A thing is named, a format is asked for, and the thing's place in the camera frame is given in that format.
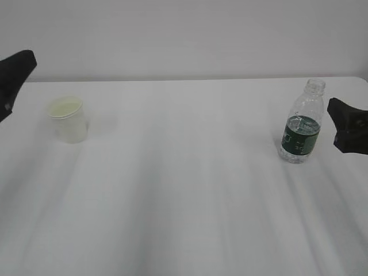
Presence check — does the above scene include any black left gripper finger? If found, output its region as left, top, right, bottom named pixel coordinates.
left=0, top=50, right=37, bottom=122

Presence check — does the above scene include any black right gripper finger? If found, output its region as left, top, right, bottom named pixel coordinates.
left=327, top=98, right=368, bottom=155

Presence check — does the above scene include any clear water bottle green label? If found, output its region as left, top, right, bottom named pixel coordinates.
left=279, top=79, right=325, bottom=164

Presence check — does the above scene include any white paper cup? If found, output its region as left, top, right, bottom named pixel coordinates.
left=48, top=96, right=87, bottom=144

